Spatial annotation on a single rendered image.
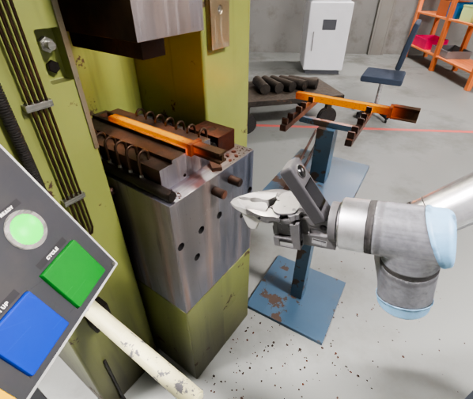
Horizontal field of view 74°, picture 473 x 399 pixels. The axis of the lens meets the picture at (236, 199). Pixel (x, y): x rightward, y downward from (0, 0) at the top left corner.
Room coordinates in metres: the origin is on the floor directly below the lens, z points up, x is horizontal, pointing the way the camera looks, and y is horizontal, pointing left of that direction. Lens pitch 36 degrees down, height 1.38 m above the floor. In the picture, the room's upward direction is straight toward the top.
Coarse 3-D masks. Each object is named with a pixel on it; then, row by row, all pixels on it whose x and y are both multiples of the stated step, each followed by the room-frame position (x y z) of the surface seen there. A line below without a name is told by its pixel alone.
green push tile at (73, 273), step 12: (60, 252) 0.34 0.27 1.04; (72, 252) 0.34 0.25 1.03; (84, 252) 0.35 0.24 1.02; (60, 264) 0.31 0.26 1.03; (72, 264) 0.33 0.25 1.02; (84, 264) 0.34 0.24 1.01; (96, 264) 0.35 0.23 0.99; (48, 276) 0.29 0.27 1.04; (60, 276) 0.30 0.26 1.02; (72, 276) 0.31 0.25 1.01; (84, 276) 0.32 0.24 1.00; (96, 276) 0.33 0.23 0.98; (60, 288) 0.29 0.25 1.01; (72, 288) 0.30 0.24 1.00; (84, 288) 0.31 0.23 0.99; (72, 300) 0.28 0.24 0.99; (84, 300) 0.29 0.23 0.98
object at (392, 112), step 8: (296, 96) 1.21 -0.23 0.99; (304, 96) 1.19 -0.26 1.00; (312, 96) 1.17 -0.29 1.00; (320, 96) 1.17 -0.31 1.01; (328, 96) 1.17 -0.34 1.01; (336, 104) 1.12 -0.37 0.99; (344, 104) 1.11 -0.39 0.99; (352, 104) 1.10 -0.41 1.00; (360, 104) 1.08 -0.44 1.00; (368, 104) 1.07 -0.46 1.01; (376, 104) 1.07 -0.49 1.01; (392, 104) 1.06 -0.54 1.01; (400, 104) 1.04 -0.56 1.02; (376, 112) 1.05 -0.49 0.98; (384, 112) 1.04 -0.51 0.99; (392, 112) 1.03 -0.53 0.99; (400, 112) 1.02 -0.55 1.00; (408, 112) 1.01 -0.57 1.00; (416, 112) 1.00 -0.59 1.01; (408, 120) 1.00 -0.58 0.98; (416, 120) 0.99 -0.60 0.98
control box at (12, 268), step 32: (0, 160) 0.39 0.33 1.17; (0, 192) 0.35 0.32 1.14; (32, 192) 0.38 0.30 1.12; (0, 224) 0.32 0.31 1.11; (64, 224) 0.37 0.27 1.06; (0, 256) 0.28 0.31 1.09; (32, 256) 0.31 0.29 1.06; (96, 256) 0.37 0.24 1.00; (0, 288) 0.25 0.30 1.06; (32, 288) 0.27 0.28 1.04; (96, 288) 0.32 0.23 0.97; (0, 384) 0.17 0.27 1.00; (32, 384) 0.18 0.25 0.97
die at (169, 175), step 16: (112, 112) 1.01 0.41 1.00; (128, 112) 1.03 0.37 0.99; (96, 128) 0.91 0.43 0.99; (112, 128) 0.91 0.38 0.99; (128, 128) 0.89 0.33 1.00; (160, 128) 0.90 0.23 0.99; (112, 144) 0.82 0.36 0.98; (128, 144) 0.81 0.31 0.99; (144, 144) 0.80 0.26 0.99; (160, 144) 0.80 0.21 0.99; (176, 144) 0.78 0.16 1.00; (112, 160) 0.79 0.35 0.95; (144, 160) 0.73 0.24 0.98; (160, 160) 0.73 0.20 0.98; (176, 160) 0.72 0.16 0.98; (192, 160) 0.77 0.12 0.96; (144, 176) 0.71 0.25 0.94; (160, 176) 0.67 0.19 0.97; (176, 176) 0.71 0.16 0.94
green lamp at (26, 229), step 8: (24, 216) 0.34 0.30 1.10; (32, 216) 0.35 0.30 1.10; (16, 224) 0.33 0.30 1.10; (24, 224) 0.33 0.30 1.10; (32, 224) 0.34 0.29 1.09; (40, 224) 0.35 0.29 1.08; (16, 232) 0.32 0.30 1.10; (24, 232) 0.32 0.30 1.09; (32, 232) 0.33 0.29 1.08; (40, 232) 0.34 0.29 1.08; (16, 240) 0.31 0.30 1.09; (24, 240) 0.31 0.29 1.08; (32, 240) 0.32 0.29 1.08
